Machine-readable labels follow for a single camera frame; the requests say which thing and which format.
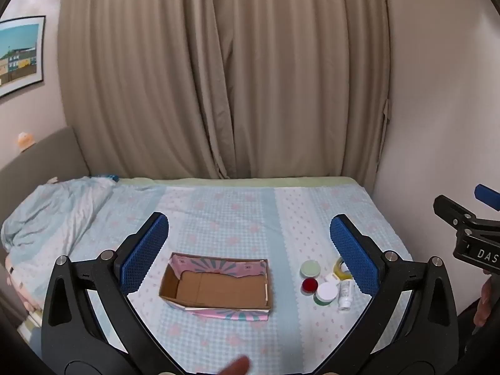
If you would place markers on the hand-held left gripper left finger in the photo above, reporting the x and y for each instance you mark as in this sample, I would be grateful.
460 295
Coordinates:
145 254

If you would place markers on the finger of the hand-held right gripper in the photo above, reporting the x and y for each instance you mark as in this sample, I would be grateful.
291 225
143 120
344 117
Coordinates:
487 195
449 209

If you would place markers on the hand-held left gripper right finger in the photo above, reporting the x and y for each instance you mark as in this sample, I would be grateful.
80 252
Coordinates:
353 254

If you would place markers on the yellow tape roll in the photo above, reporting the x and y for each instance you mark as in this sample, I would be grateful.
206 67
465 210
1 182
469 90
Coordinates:
339 267

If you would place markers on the small white labelled jar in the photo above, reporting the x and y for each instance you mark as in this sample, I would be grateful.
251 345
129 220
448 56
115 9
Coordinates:
331 278

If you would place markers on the white tube bottle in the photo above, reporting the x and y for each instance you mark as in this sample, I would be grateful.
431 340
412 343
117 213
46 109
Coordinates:
345 293

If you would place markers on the pale green lidded jar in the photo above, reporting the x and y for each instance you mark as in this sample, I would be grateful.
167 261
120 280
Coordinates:
310 268

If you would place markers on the green jar with white lid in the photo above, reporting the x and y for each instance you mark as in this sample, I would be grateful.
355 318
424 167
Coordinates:
326 293

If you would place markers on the small red jar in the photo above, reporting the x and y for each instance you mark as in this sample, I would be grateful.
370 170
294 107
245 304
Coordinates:
309 285

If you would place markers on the cardboard box with pink lining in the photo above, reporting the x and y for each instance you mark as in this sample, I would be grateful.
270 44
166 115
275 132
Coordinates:
215 287

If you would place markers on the person's right hand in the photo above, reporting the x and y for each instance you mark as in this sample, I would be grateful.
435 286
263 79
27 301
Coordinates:
484 300

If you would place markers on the person's left hand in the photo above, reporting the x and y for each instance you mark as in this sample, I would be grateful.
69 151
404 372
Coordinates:
234 367

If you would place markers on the blue cloth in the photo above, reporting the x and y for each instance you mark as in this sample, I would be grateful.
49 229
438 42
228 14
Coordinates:
112 178

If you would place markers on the blue checked bedsheet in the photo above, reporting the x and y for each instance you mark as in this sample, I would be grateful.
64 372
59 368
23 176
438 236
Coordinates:
242 218

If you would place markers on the light blue duvet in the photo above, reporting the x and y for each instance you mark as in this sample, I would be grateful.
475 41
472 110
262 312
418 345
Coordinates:
50 211

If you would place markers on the pale green mattress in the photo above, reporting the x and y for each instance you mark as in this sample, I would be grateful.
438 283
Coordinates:
234 181

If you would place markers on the pink white cloth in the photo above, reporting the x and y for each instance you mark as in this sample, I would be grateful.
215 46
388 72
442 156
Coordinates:
21 285

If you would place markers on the grey bed headboard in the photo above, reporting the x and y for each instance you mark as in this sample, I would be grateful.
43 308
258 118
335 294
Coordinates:
50 156

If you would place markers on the small plush toy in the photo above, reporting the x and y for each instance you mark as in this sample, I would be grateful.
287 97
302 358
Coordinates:
25 140

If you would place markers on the beige curtain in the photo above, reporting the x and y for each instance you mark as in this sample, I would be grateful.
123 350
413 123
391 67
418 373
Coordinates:
218 70

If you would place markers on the framed wall poster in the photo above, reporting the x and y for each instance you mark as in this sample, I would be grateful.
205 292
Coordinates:
19 54

